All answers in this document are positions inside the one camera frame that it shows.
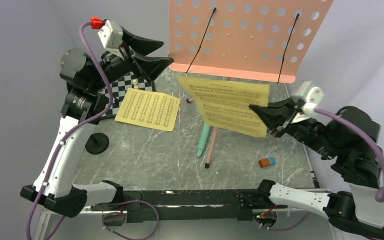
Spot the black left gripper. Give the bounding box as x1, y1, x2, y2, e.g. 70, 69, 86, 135
89, 26, 174, 93

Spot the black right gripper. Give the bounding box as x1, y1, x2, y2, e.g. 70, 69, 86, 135
247, 94, 340, 158

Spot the yellow sheet music top page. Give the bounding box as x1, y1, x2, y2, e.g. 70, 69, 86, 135
177, 75, 270, 138

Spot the yellow sheet music page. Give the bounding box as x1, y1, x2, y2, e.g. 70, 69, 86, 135
177, 75, 270, 138
115, 88, 181, 132

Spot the yellow sheet music bottom page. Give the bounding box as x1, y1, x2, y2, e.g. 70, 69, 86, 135
115, 88, 181, 132

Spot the pink perforated music stand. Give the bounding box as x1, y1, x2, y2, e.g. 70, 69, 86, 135
168, 0, 334, 170

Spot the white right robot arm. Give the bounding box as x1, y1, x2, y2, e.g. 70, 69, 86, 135
250, 97, 384, 240

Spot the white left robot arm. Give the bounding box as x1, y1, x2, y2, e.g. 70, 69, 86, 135
20, 28, 173, 218

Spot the black white chessboard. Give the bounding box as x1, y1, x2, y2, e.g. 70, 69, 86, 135
101, 72, 155, 120

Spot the orange blue toy block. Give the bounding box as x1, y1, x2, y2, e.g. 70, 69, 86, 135
258, 157, 276, 169

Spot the black clamp knob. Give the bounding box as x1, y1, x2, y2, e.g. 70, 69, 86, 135
85, 132, 110, 155

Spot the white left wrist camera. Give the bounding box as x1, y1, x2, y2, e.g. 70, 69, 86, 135
90, 17, 123, 58

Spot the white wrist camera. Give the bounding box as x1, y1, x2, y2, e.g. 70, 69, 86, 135
90, 17, 123, 58
291, 81, 324, 124

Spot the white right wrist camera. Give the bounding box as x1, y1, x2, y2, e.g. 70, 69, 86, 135
291, 81, 324, 124

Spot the mint green toy recorder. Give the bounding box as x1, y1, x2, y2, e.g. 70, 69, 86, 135
197, 124, 211, 157

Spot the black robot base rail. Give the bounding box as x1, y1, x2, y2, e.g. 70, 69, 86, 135
90, 188, 273, 223

